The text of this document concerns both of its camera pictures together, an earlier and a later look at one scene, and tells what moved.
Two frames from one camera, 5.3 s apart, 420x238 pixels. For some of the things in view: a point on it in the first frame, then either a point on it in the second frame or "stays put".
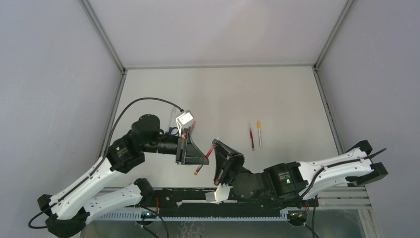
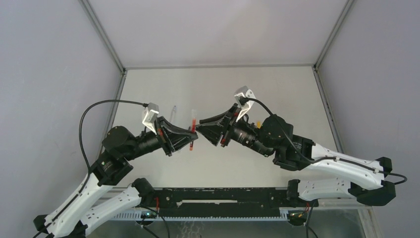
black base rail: [192, 203] stays put
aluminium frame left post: [119, 64] stays put
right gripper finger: [223, 152] → [214, 120]
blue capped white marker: [172, 120] stays put
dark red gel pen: [207, 155] → [193, 130]
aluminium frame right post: [315, 66] stays put
